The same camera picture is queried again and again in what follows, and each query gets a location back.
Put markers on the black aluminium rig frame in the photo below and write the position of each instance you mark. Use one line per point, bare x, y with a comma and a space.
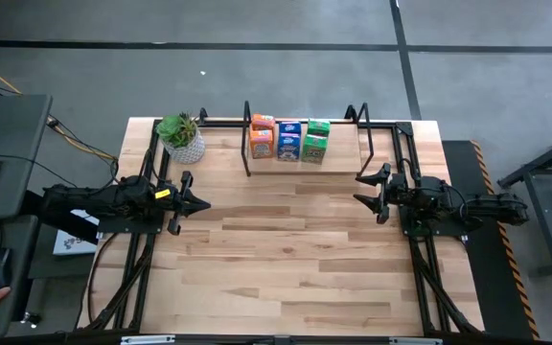
403, 128

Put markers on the black mat with hazard stripes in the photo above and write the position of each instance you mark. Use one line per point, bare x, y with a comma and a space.
487, 287

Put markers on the wooden shelf black metal frame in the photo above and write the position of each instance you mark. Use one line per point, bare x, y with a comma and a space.
343, 158

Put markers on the black desk support beam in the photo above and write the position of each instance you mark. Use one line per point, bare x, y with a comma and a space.
65, 230

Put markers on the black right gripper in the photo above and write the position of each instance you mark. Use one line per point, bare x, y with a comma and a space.
400, 196

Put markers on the silver metal bracket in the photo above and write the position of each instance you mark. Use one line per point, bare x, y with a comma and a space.
415, 341
146, 339

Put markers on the orange Mini Wheats cereal box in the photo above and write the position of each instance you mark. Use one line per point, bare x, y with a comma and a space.
263, 122
261, 144

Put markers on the blue Frosted Flakes cereal box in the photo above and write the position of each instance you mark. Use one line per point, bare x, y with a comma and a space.
290, 128
289, 146

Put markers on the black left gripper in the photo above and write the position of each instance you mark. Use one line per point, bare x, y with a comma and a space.
168, 203

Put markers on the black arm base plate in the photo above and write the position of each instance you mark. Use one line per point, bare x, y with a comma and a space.
455, 231
127, 228

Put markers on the black metal stand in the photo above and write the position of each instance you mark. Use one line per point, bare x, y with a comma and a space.
544, 163

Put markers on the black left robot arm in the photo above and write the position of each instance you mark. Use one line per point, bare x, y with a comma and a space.
89, 199

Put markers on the green Apple Jacks cereal box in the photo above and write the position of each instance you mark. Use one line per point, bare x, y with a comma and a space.
315, 149
319, 127

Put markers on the chrome desk caster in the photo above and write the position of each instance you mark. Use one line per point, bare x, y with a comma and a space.
31, 320

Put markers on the grey desk top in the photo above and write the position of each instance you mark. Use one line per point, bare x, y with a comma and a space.
12, 134
3, 316

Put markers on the white printed box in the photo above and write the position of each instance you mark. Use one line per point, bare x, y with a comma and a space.
72, 242

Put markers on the succulent in white patterned pot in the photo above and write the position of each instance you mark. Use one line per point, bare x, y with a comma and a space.
187, 151

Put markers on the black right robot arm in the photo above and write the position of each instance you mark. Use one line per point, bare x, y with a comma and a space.
496, 208

